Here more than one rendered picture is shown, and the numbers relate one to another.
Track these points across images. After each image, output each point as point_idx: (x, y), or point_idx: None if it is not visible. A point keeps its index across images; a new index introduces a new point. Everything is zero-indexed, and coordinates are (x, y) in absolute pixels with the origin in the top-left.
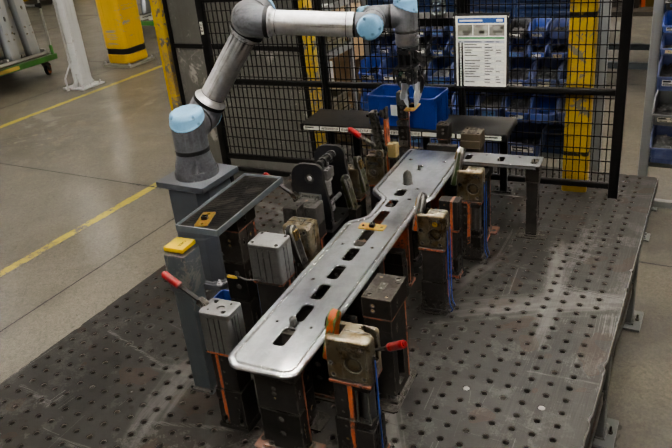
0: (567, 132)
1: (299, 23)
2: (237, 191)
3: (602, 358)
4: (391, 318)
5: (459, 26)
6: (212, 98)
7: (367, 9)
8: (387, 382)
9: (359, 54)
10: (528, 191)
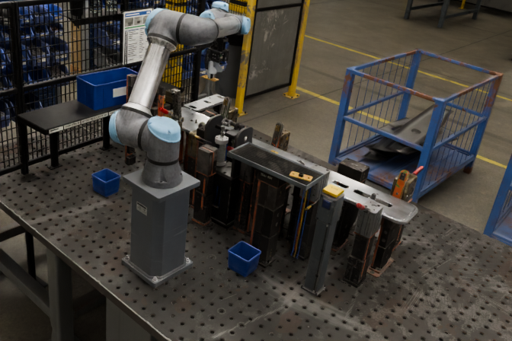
0: (176, 80)
1: (226, 28)
2: (258, 160)
3: (337, 168)
4: (367, 176)
5: (126, 19)
6: (150, 108)
7: (218, 13)
8: (355, 215)
9: (50, 54)
10: None
